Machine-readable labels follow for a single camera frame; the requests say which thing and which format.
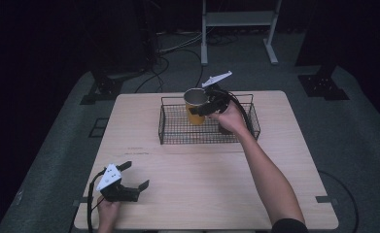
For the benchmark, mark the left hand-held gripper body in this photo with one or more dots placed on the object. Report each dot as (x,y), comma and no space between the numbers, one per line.
(116,192)

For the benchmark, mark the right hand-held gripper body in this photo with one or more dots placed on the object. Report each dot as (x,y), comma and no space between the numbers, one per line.
(219,100)

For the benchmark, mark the orange cup with metal inside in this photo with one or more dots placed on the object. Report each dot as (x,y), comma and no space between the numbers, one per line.
(194,121)

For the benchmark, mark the person's left hand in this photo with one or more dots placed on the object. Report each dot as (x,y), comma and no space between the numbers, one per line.
(107,213)

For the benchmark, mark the person's right hand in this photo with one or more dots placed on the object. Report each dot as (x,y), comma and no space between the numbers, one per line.
(231,119)

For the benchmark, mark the grey tape strip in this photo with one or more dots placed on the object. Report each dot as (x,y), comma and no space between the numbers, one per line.
(325,199)
(77,203)

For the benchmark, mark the black stand base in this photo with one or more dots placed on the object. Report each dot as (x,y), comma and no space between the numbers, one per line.
(322,85)
(105,87)

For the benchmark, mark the white metal stand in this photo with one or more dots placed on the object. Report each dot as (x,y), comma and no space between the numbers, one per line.
(239,18)

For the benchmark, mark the dark equipment rack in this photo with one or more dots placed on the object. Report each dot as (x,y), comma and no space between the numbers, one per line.
(126,39)

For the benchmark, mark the person's black sleeve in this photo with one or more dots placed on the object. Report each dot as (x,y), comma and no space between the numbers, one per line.
(289,226)

